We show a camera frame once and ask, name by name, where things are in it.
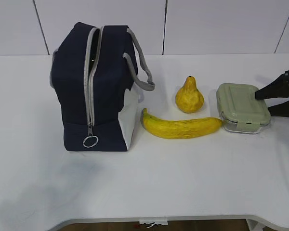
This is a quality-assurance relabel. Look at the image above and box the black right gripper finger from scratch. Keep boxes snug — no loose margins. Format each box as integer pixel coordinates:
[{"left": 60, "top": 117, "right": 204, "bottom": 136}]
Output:
[
  {"left": 255, "top": 70, "right": 289, "bottom": 100},
  {"left": 268, "top": 101, "right": 289, "bottom": 117}
]

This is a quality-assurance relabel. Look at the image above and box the glass container green lid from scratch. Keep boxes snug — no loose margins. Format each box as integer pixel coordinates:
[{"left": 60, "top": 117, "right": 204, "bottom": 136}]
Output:
[{"left": 216, "top": 83, "right": 271, "bottom": 134}]

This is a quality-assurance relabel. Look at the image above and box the yellow pear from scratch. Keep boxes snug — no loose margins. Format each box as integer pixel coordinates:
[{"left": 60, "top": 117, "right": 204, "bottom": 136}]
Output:
[{"left": 175, "top": 76, "right": 204, "bottom": 113}]

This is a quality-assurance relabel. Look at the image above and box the yellow banana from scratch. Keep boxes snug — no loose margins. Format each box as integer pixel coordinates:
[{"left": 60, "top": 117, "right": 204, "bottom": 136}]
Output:
[{"left": 141, "top": 108, "right": 223, "bottom": 139}]

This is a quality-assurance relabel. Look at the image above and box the navy insulated lunch bag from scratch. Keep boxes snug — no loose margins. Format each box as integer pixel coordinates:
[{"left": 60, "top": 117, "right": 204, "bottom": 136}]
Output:
[{"left": 50, "top": 22, "right": 155, "bottom": 152}]

